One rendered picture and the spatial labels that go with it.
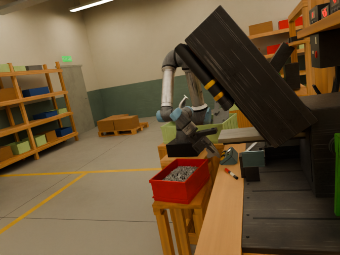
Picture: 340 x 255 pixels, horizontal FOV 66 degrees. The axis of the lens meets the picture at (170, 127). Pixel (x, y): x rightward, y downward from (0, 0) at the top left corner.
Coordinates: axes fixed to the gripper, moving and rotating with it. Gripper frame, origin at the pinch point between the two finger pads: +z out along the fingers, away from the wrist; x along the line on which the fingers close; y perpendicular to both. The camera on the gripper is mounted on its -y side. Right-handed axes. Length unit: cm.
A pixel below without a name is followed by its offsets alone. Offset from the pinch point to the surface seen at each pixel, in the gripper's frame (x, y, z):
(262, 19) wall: -705, -139, -82
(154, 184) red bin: 22.5, 29.3, -13.6
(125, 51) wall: -715, 232, -335
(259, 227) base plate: 59, -12, 15
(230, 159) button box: 2.1, -3.9, 5.0
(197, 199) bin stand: 21.5, 17.3, 6.4
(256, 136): 29.6, -27.3, -2.5
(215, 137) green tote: -75, 17, 1
